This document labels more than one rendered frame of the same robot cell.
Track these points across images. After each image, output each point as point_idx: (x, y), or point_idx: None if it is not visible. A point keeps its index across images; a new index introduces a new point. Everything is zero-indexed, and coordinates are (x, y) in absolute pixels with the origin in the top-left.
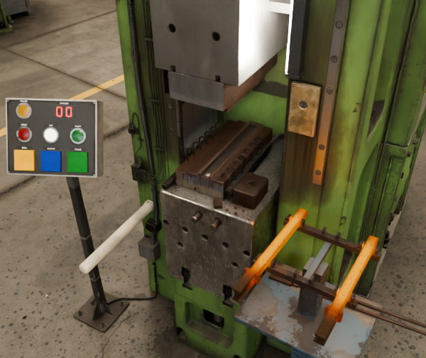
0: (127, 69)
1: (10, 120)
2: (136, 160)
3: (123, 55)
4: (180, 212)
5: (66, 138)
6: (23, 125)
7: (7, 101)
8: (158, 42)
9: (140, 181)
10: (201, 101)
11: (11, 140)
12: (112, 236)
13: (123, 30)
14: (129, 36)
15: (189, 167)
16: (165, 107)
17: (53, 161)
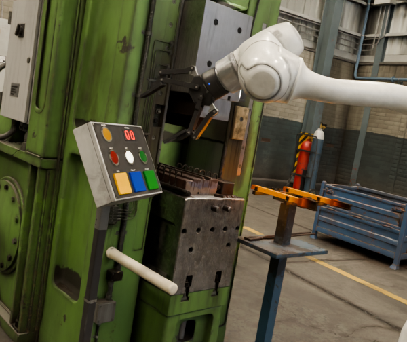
0: (124, 108)
1: (100, 144)
2: None
3: (124, 95)
4: (199, 212)
5: (138, 159)
6: (110, 148)
7: (93, 124)
8: (198, 74)
9: (116, 222)
10: (216, 115)
11: (108, 165)
12: (145, 267)
13: (130, 72)
14: (134, 78)
15: (190, 178)
16: (149, 139)
17: (140, 181)
